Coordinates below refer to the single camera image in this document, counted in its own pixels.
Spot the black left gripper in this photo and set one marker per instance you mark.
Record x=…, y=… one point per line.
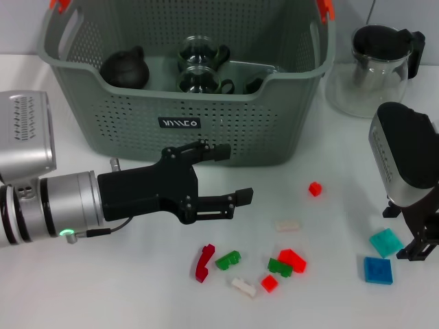
x=147, y=192

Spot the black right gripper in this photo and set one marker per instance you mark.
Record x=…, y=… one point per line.
x=425, y=219

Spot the grey-green perforated storage bin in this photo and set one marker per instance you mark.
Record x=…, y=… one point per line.
x=257, y=137

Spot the teal toy plate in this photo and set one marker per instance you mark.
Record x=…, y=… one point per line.
x=385, y=242

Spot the blue toy plate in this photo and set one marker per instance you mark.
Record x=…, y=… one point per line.
x=377, y=270

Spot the green toy brick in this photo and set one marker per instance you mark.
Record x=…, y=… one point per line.
x=227, y=260
x=278, y=267

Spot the white toy brick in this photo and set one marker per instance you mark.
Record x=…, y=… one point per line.
x=288, y=225
x=244, y=288

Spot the dark red curved toy brick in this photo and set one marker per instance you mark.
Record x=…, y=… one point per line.
x=203, y=265

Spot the small red toy brick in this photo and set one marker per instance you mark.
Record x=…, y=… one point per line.
x=315, y=189

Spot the small silver connector stub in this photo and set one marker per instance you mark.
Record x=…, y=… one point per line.
x=115, y=164

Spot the red sloped toy brick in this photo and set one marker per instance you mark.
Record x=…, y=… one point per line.
x=295, y=260

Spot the red square toy brick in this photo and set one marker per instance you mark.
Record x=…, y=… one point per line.
x=270, y=283

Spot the dark clay teapot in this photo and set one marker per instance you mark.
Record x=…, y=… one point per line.
x=125, y=70

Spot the glass teapot black lid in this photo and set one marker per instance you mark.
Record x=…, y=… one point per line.
x=380, y=41

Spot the right wrist camera housing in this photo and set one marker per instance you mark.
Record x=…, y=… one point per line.
x=404, y=154

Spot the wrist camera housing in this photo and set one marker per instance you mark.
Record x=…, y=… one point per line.
x=404, y=154
x=24, y=137

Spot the left wrist camera housing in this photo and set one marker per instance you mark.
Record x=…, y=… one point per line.
x=24, y=137

